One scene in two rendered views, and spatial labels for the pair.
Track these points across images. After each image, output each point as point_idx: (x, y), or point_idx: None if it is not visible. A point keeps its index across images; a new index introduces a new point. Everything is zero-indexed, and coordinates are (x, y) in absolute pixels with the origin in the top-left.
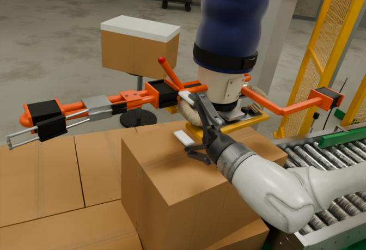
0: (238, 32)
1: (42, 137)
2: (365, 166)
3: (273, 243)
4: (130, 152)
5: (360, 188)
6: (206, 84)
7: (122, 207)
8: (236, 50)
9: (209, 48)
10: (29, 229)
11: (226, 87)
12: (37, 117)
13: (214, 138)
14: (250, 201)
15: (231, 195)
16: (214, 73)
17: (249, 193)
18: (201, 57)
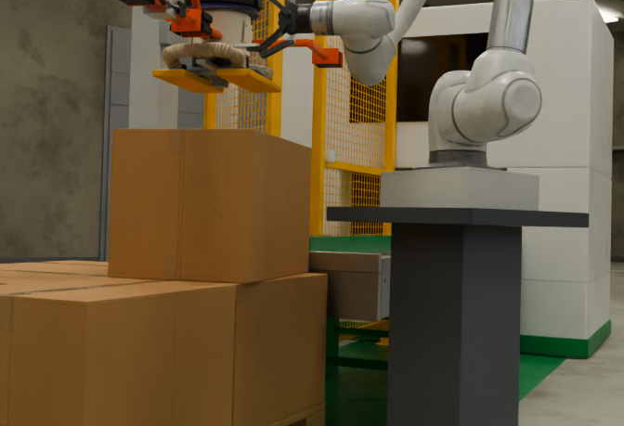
0: None
1: None
2: None
3: (337, 307)
4: (147, 130)
5: (409, 19)
6: (219, 31)
7: (117, 277)
8: None
9: None
10: (7, 286)
11: (241, 32)
12: None
13: (294, 9)
14: (356, 15)
15: (284, 174)
16: (227, 14)
17: (352, 9)
18: None
